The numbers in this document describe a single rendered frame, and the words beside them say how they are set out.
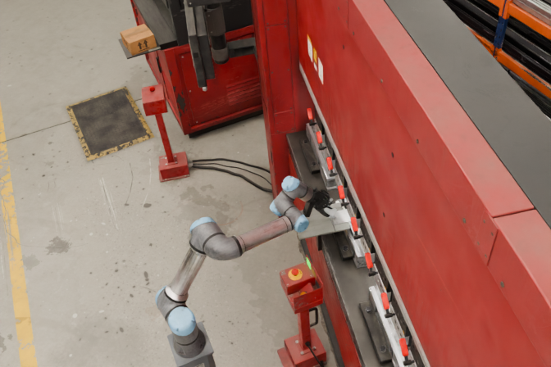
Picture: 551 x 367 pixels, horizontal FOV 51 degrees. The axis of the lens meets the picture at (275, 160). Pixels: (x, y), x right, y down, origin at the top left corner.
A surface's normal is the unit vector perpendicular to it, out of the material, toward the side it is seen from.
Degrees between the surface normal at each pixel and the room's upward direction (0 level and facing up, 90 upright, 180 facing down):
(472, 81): 0
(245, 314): 0
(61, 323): 0
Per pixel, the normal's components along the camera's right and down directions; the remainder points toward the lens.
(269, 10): 0.20, 0.66
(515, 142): -0.07, -0.72
